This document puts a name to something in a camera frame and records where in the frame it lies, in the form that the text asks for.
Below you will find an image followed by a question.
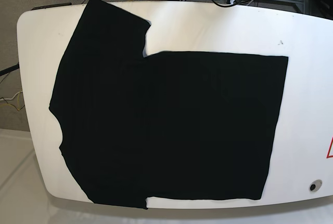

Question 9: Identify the black T-shirt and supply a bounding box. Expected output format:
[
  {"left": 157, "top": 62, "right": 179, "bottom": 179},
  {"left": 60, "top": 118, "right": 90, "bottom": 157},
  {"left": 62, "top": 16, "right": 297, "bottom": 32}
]
[{"left": 49, "top": 0, "right": 288, "bottom": 209}]

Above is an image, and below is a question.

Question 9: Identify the red triangle sticker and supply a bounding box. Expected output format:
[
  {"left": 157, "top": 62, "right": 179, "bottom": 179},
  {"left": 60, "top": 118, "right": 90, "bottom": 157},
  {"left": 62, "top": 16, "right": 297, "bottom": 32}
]
[{"left": 326, "top": 138, "right": 333, "bottom": 159}]

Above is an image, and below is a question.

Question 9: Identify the table grommet hole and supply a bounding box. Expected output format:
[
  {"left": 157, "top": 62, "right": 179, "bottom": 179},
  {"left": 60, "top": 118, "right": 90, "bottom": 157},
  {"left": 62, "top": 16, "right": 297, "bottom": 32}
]
[{"left": 309, "top": 179, "right": 323, "bottom": 192}]

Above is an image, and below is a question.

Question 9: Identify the yellow cable on floor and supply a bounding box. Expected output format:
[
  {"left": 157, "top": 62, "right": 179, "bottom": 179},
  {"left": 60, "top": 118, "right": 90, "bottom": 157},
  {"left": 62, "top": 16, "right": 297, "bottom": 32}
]
[{"left": 0, "top": 90, "right": 24, "bottom": 111}]

